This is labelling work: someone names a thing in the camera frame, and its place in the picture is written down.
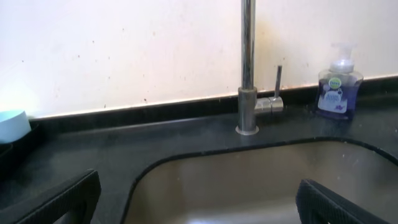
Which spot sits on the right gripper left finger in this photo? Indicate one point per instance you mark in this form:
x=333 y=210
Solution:
x=62 y=199

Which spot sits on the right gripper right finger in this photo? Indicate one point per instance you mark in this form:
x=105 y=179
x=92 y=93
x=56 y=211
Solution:
x=326 y=205

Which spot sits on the steel sink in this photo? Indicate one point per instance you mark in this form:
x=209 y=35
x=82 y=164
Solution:
x=264 y=186

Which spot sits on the black tray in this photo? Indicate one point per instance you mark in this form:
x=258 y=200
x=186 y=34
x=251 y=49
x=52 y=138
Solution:
x=18 y=149

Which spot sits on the blue cup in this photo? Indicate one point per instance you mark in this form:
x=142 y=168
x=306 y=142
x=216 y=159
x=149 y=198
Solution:
x=12 y=126

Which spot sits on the blue soap bottle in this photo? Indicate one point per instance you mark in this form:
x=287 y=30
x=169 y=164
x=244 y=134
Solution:
x=339 y=90

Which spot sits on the steel tap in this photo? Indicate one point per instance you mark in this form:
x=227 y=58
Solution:
x=248 y=77

